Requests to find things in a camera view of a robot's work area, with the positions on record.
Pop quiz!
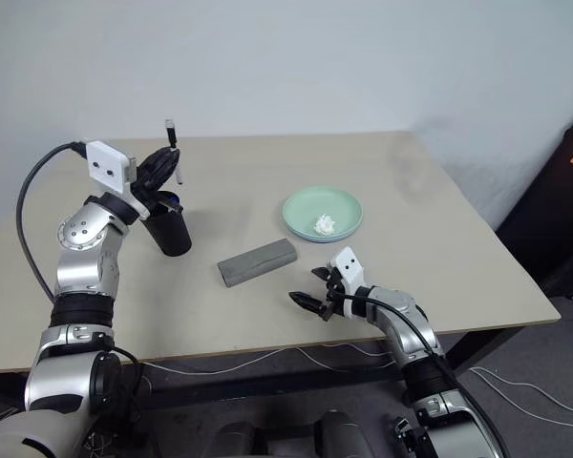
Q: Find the thin white floor cable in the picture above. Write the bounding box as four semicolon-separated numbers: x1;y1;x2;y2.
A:
142;345;397;376

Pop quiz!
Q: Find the grey glasses case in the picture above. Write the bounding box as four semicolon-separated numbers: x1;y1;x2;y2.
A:
217;237;298;288

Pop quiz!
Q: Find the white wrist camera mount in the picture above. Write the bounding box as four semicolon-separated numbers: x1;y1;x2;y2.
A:
85;139;138;195
328;246;368;320

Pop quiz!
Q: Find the blue plate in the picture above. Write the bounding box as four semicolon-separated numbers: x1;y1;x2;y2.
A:
286;223;359;245

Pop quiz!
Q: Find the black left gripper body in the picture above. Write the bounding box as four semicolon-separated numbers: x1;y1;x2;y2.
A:
129;160;166;211

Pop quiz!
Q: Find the black metal table frame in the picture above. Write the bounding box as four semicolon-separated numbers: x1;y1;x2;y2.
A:
0;323;524;411

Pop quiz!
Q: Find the white paper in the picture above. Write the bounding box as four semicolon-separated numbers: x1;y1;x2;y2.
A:
313;214;338;236

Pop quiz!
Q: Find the large black case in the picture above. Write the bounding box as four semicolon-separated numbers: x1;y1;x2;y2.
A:
496;116;573;302

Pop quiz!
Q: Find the green plate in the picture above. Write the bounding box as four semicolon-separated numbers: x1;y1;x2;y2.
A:
281;187;364;242

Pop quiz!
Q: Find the black and white pen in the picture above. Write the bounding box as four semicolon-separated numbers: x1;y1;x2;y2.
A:
164;117;186;187

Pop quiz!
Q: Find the black plastic cup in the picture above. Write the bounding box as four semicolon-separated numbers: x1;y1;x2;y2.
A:
140;190;193;258

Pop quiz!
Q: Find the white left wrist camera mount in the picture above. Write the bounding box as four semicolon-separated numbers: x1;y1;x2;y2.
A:
85;139;138;195

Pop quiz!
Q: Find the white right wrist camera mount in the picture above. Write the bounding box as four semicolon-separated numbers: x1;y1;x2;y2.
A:
328;246;368;320

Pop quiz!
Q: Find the small black device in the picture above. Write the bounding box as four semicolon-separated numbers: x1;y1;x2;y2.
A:
392;415;431;458

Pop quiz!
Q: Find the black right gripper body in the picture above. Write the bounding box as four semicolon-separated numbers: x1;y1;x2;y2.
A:
319;269;346;323

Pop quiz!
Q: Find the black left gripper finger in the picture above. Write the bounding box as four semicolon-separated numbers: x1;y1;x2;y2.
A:
141;146;180;176
153;165;179;189

